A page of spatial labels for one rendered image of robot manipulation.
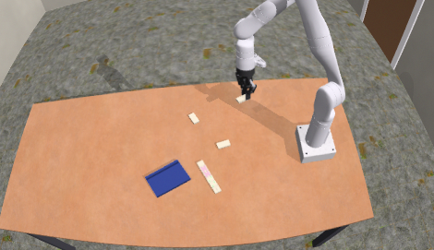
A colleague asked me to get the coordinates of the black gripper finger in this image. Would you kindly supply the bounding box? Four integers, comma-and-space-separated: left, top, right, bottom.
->
243, 79, 257, 101
235, 72, 246, 95

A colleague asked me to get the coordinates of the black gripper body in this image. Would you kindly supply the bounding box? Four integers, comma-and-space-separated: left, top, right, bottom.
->
236, 67, 255, 86

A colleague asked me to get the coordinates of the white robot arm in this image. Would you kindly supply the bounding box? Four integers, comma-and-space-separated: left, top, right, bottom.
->
234, 0, 345, 149

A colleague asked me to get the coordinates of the dark blue book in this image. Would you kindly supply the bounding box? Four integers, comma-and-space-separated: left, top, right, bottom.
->
145, 160, 191, 198

